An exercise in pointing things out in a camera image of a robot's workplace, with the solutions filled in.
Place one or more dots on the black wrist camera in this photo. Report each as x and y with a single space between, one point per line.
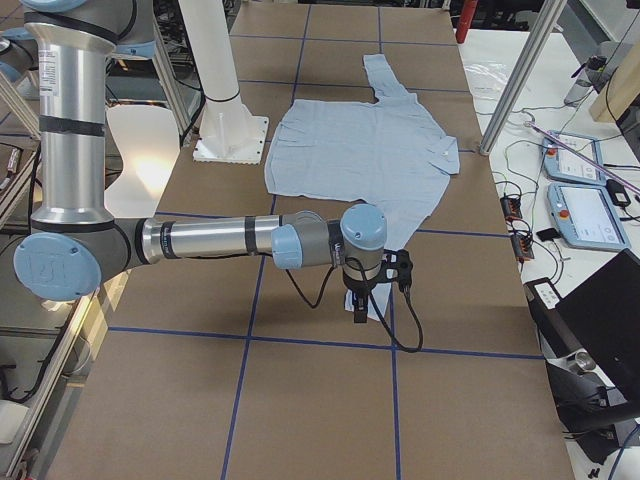
397 267

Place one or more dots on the lower blue teach pendant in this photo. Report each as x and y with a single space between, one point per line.
585 218

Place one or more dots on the clear plastic bag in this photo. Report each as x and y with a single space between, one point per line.
487 79

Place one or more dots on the light blue button-up shirt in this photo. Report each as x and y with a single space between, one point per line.
391 154

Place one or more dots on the blue teach pendant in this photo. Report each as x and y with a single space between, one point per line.
585 218
561 165

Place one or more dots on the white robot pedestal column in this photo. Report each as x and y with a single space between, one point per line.
228 132

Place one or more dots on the white curved plastic sheet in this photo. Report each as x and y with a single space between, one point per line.
147 138

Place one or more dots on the red fire extinguisher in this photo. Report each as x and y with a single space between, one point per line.
465 20

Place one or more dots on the aluminium frame post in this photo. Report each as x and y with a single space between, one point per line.
536 40

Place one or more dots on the upper blue teach pendant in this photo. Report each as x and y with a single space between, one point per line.
561 165

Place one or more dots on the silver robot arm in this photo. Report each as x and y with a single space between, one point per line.
76 244

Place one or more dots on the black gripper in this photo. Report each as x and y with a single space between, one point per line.
359 291

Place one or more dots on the black laptop computer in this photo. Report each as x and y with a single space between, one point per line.
601 315

